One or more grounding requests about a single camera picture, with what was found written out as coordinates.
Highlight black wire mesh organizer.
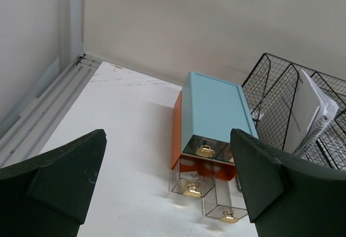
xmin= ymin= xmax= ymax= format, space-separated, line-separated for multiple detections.
xmin=242 ymin=53 xmax=345 ymax=171

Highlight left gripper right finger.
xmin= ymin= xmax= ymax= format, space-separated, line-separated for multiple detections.
xmin=230 ymin=129 xmax=345 ymax=236

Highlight teal drawer box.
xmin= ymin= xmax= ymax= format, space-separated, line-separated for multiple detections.
xmin=171 ymin=71 xmax=258 ymax=181

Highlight aluminium rail frame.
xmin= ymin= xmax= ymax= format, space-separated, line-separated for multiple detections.
xmin=1 ymin=0 xmax=102 ymax=167

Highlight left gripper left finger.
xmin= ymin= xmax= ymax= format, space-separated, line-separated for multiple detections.
xmin=1 ymin=129 xmax=107 ymax=236

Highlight white paper sheets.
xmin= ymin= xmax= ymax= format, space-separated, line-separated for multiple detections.
xmin=284 ymin=69 xmax=339 ymax=155

